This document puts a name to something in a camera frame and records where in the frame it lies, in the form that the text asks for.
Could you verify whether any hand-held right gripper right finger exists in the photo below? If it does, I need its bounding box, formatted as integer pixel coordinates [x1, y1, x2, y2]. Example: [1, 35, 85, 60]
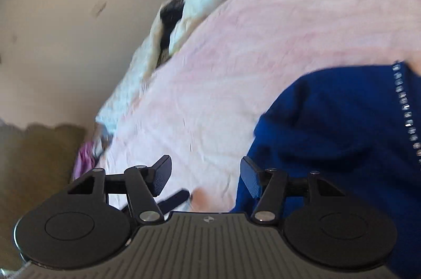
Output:
[240, 156, 346, 224]

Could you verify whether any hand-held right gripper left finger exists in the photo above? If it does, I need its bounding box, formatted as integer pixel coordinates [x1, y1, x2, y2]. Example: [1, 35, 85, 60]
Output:
[67, 154, 172, 225]

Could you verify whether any blue beaded sweater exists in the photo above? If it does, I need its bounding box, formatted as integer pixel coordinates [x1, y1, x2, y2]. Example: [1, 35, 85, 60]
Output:
[230, 60, 421, 279]

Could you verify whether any pink bed blanket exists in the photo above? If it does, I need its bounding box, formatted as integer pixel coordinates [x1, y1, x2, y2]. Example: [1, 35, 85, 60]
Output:
[95, 0, 421, 214]

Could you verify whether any black floral cloth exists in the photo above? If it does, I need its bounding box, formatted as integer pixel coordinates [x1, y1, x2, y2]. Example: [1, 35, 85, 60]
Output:
[157, 0, 185, 67]

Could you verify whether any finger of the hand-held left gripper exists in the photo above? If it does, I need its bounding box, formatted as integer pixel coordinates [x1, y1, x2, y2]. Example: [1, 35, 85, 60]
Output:
[120, 189, 191, 217]

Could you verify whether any purple pink cloth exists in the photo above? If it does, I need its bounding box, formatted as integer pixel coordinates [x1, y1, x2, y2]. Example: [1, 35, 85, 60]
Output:
[72, 141, 99, 181]

